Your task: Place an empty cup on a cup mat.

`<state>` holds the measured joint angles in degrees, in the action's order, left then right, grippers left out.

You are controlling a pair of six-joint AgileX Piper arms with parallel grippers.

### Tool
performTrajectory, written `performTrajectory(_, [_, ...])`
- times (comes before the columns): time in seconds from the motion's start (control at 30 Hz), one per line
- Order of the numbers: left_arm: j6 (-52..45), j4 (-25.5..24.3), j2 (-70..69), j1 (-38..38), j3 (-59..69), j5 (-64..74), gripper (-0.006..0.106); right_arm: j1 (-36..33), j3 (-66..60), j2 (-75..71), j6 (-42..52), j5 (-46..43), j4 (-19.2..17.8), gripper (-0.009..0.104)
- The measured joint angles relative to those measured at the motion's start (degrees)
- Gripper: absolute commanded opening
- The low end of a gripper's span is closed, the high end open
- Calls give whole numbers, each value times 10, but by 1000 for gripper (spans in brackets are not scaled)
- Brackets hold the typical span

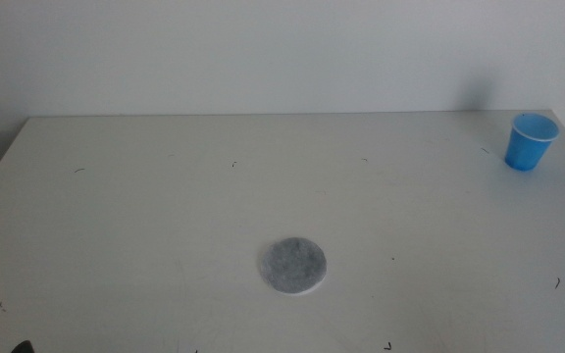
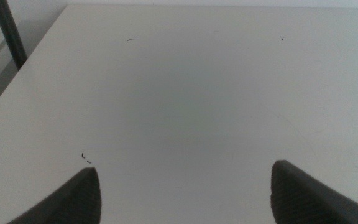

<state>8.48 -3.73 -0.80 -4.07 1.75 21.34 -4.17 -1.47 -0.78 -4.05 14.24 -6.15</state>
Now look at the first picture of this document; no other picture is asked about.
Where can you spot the blue plastic cup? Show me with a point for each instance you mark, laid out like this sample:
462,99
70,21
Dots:
528,147

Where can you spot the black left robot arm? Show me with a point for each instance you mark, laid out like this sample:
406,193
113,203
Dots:
22,348

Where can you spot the round grey felt cup mat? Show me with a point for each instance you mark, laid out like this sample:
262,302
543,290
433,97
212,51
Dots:
293,266

